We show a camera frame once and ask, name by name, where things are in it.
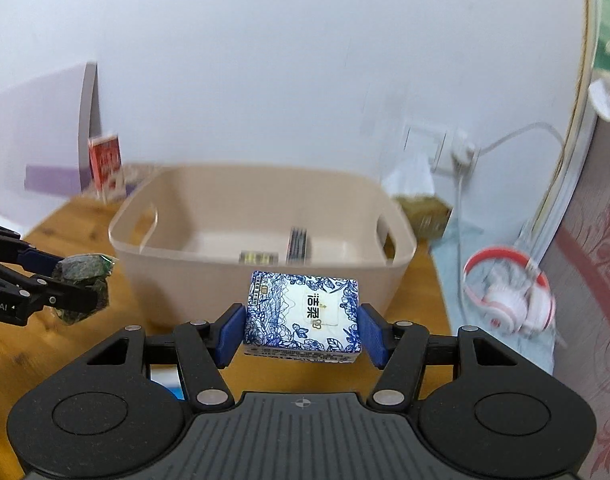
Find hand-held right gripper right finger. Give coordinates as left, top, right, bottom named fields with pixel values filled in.
left=357, top=302, right=523, bottom=411

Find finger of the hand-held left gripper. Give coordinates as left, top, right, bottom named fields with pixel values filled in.
left=0, top=220, right=60, bottom=274
left=0, top=258, right=98, bottom=316

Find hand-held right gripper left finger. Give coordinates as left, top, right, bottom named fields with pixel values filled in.
left=85, top=304, right=247, bottom=413

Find dark green snack packet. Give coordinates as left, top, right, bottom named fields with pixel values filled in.
left=51, top=254, right=118, bottom=328

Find blue floral tissue pack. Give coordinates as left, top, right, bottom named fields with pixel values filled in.
left=242, top=270, right=362, bottom=362

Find beige plastic storage bin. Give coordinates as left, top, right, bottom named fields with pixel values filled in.
left=108, top=162, right=417, bottom=328

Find blue and white pack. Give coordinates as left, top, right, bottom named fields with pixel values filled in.
left=149, top=367, right=186, bottom=401

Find red carton box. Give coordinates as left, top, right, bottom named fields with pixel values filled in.
left=88, top=132, right=126, bottom=203

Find olive tissue box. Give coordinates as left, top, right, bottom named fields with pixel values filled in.
left=392, top=195, right=451, bottom=241

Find white and purple box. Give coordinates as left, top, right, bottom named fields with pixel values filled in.
left=0, top=61, right=98, bottom=198

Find white and red headphones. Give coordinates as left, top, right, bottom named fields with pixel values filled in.
left=462, top=245, right=557, bottom=338

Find white tissue sheet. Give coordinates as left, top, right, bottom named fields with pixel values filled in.
left=385, top=152, right=436, bottom=198

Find white charger plug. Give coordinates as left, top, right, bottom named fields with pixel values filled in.
left=450, top=132, right=478, bottom=168

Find crumpled white paper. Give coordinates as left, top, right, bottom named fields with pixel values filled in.
left=588, top=72, right=610, bottom=123

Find white wall socket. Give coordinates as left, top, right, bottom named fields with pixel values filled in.
left=402, top=122, right=448, bottom=171

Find white charger cable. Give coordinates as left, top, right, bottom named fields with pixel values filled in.
left=455, top=121, right=566, bottom=261

